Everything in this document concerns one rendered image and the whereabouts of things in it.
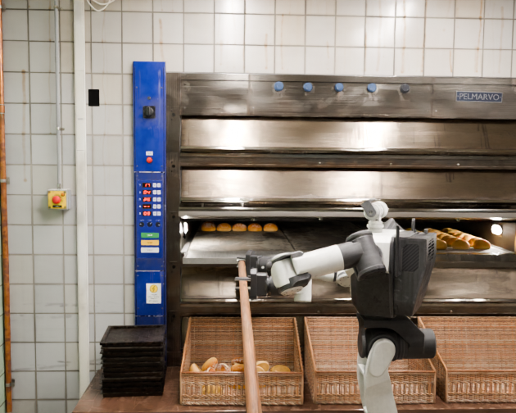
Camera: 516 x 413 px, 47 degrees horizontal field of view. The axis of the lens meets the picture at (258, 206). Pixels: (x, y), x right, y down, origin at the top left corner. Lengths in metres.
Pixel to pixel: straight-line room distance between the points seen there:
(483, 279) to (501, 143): 0.72
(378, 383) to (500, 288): 1.30
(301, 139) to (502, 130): 1.06
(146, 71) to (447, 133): 1.57
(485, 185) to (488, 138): 0.24
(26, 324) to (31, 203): 0.62
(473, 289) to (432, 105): 1.00
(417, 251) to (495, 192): 1.26
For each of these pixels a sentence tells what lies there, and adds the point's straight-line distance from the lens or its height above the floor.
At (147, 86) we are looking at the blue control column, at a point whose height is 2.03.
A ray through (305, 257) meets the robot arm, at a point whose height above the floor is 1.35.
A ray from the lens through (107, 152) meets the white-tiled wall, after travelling 3.14.
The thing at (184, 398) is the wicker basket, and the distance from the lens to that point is 2.87.
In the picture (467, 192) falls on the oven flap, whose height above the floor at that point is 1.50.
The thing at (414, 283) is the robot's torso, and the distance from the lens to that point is 2.20.
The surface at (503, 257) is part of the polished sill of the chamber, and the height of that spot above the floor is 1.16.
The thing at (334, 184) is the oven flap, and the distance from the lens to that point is 3.13.
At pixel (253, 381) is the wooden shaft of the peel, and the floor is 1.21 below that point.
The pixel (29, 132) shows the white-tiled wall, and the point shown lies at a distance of 3.24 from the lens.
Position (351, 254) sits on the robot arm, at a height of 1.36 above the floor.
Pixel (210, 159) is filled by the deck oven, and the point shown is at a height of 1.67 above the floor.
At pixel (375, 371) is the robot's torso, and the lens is 2.33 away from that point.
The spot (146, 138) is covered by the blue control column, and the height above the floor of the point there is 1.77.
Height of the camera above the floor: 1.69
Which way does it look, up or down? 5 degrees down
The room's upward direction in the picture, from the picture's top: 1 degrees clockwise
